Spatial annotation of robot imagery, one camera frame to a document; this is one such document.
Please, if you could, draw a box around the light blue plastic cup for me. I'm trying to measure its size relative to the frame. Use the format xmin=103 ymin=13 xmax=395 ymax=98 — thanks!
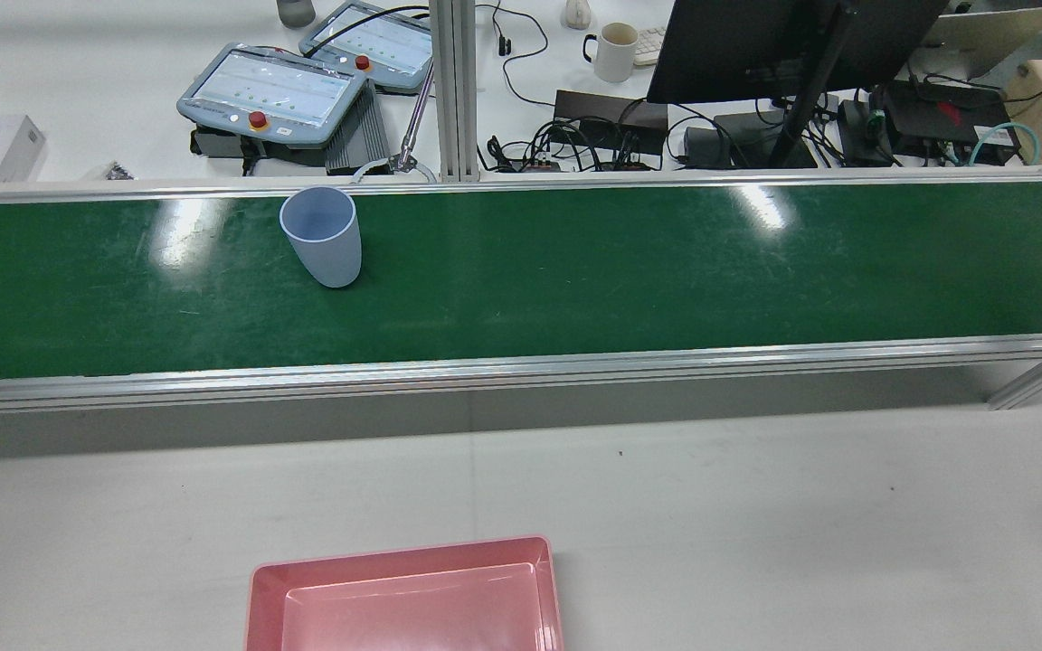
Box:
xmin=279 ymin=186 xmax=363 ymax=289

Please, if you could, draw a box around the grey finned metal box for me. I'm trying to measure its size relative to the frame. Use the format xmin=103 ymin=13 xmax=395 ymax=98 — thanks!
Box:
xmin=325 ymin=81 xmax=394 ymax=175

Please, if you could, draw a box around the pink plastic box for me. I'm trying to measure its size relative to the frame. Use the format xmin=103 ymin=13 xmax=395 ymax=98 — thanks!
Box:
xmin=245 ymin=535 xmax=565 ymax=651

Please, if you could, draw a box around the white cardboard box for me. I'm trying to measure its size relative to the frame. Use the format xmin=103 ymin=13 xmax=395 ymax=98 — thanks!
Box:
xmin=0 ymin=115 xmax=47 ymax=184

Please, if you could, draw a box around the green conveyor belt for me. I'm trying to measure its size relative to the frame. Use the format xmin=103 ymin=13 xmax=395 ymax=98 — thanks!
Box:
xmin=0 ymin=167 xmax=1042 ymax=417

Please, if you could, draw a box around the metal reacher grabber tool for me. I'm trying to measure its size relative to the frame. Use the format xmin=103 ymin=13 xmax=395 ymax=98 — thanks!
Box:
xmin=351 ymin=59 xmax=439 ymax=185

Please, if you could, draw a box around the grey power adapter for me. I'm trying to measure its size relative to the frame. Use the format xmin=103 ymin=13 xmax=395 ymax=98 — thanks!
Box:
xmin=684 ymin=127 xmax=736 ymax=165

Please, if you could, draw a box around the white coffee mug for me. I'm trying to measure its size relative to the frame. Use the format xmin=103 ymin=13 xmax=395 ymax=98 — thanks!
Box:
xmin=583 ymin=23 xmax=640 ymax=84

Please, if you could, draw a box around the white keyboard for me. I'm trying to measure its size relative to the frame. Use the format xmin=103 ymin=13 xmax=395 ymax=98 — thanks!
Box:
xmin=634 ymin=25 xmax=669 ymax=69

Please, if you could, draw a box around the grey teach pendant touchscreen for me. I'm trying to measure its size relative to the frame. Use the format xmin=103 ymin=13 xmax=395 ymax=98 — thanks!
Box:
xmin=176 ymin=42 xmax=370 ymax=148
xmin=298 ymin=0 xmax=436 ymax=94

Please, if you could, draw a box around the black computer monitor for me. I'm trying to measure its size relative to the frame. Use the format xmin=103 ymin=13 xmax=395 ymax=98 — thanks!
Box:
xmin=647 ymin=0 xmax=949 ymax=105

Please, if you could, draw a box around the black monitor stand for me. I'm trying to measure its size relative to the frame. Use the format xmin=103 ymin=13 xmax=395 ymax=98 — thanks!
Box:
xmin=715 ymin=0 xmax=858 ymax=170

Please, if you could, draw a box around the black usb hub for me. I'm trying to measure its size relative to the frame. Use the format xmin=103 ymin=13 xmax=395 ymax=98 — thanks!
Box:
xmin=838 ymin=98 xmax=893 ymax=165

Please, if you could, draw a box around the black device red logo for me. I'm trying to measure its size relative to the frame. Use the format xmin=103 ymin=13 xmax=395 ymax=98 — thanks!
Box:
xmin=883 ymin=81 xmax=1021 ymax=165

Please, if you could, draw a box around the silver laptop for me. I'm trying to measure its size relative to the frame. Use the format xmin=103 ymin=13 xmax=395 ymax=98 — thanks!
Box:
xmin=908 ymin=5 xmax=1042 ymax=82

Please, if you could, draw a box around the black cable tangle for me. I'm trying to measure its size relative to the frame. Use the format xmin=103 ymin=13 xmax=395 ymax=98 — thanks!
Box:
xmin=483 ymin=118 xmax=667 ymax=173

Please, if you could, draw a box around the aluminium profile post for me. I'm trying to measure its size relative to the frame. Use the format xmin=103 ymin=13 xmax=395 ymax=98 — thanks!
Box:
xmin=430 ymin=0 xmax=480 ymax=184

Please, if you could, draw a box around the thin black cable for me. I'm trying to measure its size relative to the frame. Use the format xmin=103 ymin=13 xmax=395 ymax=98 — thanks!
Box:
xmin=476 ymin=0 xmax=558 ymax=109

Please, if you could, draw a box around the teal cable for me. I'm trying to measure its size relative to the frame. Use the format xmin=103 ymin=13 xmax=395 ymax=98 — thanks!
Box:
xmin=969 ymin=122 xmax=1042 ymax=166

